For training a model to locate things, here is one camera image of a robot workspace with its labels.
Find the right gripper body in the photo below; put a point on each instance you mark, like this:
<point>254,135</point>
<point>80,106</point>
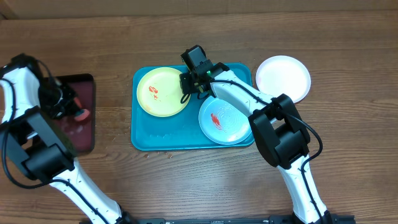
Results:
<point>189,85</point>

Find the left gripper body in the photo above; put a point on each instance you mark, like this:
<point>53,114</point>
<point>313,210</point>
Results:
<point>58,101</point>

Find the green and red sponge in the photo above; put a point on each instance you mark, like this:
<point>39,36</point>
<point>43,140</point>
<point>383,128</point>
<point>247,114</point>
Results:
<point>80,113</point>

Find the yellow-green plate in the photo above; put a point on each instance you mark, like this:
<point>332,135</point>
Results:
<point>159,92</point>

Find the white plate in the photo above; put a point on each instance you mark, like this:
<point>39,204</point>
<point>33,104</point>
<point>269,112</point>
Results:
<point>282,74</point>

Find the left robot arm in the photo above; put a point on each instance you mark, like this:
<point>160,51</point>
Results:
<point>35,151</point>

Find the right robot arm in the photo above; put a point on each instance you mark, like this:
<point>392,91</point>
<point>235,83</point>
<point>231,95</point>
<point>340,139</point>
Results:
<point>281,136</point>

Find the dark red black-rimmed tray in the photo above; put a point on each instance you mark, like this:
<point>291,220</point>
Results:
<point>81,133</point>

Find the teal plastic serving tray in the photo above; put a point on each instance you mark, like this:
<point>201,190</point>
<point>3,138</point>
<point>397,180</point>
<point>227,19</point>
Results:
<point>178,132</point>

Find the light blue plate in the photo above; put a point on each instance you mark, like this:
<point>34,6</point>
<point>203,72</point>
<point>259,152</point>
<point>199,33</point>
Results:
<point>222,123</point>

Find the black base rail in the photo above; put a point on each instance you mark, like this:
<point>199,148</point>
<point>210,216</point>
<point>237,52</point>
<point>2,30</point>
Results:
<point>273,219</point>

